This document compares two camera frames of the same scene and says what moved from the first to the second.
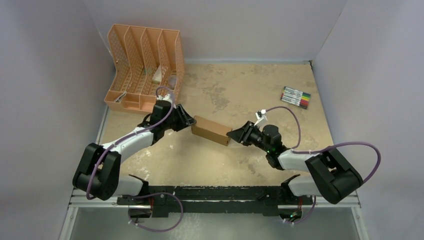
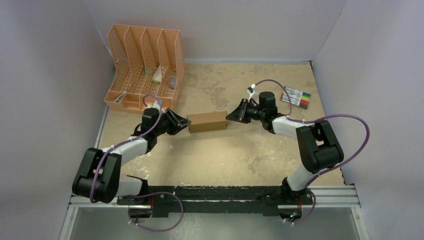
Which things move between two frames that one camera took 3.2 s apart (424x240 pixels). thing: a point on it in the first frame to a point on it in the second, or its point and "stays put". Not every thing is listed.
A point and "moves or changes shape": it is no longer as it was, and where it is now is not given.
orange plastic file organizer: [145, 60] stays put
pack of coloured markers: [296, 97] stays put
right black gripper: [247, 133] to [245, 111]
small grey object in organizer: [172, 82] stays put
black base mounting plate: [214, 199] stays put
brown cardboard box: [209, 129] moves or changes shape
